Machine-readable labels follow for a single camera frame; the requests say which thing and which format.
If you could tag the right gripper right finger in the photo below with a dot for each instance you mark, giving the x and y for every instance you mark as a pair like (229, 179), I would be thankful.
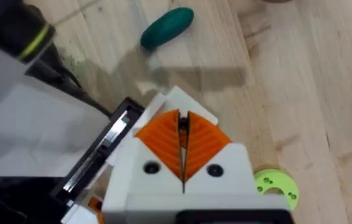
(222, 158)

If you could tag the green disc with holes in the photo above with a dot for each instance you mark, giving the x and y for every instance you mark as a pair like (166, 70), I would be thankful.
(280, 183)

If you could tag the black upright wrist plate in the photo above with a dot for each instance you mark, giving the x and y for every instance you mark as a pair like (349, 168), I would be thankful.
(101, 149)

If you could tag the green toy cucumber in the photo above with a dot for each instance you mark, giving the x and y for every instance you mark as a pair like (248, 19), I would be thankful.
(166, 28)

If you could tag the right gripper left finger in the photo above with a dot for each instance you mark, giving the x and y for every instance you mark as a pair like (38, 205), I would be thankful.
(154, 155)

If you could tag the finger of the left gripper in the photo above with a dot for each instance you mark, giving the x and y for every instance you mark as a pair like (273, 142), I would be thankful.
(182, 99)
(93, 211)

